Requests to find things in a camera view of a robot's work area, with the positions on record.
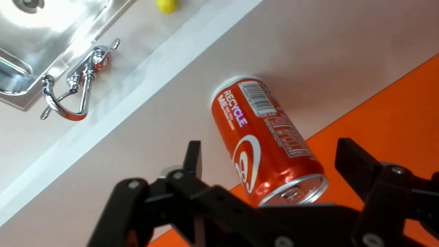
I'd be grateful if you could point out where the stainless steel sink basin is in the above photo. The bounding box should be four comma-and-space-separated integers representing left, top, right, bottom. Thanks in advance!
0, 0, 139, 112

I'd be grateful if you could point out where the red soda can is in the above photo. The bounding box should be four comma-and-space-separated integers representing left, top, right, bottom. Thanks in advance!
211, 75, 331, 208

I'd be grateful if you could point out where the yellow lemon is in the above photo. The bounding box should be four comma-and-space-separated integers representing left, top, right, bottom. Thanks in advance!
156, 0, 180, 15

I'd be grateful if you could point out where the chrome faucet with levers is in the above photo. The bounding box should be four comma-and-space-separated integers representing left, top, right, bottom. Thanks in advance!
40, 38, 123, 122

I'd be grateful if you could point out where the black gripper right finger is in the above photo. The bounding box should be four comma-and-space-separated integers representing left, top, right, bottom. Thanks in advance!
335, 137, 439, 247

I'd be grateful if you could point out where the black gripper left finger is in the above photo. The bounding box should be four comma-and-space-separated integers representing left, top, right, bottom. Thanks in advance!
87, 140, 276, 247

